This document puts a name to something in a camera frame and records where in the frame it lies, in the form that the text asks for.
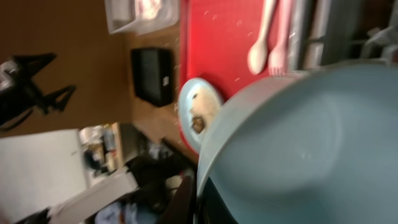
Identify black waste tray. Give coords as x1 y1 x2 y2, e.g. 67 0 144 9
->
130 47 174 108

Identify food scraps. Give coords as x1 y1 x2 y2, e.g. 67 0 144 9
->
190 88 221 134

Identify grey dishwasher rack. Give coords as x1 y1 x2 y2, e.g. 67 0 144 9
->
287 0 397 72

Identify white plastic fork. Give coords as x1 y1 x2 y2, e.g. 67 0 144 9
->
269 0 294 76

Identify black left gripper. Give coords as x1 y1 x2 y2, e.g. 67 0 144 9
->
1 53 76 128

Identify light blue plate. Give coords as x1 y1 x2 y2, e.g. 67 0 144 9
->
178 78 224 154

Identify light blue bowl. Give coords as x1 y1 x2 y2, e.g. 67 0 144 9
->
197 63 397 223

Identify white plastic spoon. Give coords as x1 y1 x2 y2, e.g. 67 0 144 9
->
248 0 277 75

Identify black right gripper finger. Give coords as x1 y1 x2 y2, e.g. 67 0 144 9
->
157 176 196 224

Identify red plastic tray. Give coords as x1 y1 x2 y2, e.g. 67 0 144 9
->
177 0 296 156

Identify clear plastic waste bin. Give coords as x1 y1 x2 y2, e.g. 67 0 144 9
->
104 0 180 35

